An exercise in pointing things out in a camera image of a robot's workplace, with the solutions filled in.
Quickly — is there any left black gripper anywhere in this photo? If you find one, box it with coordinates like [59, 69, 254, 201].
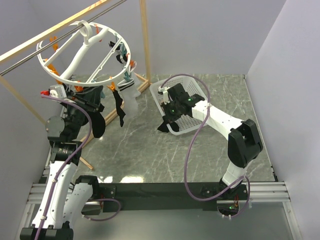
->
[63, 84, 103, 140]

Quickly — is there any black beige red sock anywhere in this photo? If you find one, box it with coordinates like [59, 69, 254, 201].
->
[157, 115, 180, 133]

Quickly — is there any white round clip hanger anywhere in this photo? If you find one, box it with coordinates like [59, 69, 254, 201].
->
[37, 20, 132, 87]

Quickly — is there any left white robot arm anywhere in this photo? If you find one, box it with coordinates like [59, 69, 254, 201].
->
[19, 85, 106, 240]

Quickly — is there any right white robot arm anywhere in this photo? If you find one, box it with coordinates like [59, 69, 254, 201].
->
[158, 83, 263, 200]

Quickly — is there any white plastic mesh basket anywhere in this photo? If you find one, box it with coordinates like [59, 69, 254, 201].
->
[149, 75, 207, 136]

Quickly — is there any black striped sock at left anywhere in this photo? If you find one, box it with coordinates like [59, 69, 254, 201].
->
[90, 112, 106, 138]

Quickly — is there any white striped hanging sock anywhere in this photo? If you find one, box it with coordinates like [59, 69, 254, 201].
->
[117, 78, 141, 119]

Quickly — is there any metal hanging rod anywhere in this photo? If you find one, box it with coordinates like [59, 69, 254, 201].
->
[0, 0, 126, 76]

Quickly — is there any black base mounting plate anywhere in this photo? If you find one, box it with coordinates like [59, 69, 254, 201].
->
[99, 182, 248, 211]

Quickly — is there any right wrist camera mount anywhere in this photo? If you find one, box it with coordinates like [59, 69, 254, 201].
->
[158, 86, 171, 105]

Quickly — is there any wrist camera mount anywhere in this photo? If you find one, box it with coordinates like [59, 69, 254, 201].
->
[40, 84, 67, 100]
[158, 86, 171, 105]

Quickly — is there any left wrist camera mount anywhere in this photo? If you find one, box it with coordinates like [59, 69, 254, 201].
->
[40, 84, 67, 100]

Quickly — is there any wooden rack frame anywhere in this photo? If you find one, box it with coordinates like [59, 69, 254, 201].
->
[0, 0, 156, 171]

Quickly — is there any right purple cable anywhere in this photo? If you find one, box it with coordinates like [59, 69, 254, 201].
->
[158, 73, 251, 222]

